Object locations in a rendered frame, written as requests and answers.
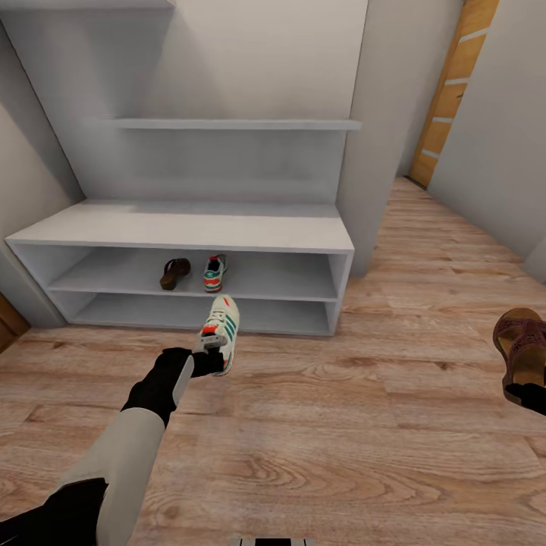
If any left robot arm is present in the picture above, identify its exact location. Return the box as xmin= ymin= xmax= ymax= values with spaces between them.
xmin=0 ymin=334 xmax=228 ymax=546

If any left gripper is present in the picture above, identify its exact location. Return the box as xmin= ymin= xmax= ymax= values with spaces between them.
xmin=197 ymin=353 xmax=224 ymax=377

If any gym shoe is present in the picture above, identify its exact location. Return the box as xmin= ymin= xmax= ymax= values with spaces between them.
xmin=204 ymin=254 xmax=228 ymax=292
xmin=200 ymin=294 xmax=240 ymax=377

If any sandal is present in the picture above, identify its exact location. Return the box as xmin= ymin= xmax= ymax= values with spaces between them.
xmin=493 ymin=308 xmax=546 ymax=406
xmin=160 ymin=258 xmax=190 ymax=291

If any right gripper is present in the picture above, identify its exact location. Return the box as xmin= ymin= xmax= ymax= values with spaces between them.
xmin=505 ymin=383 xmax=546 ymax=416

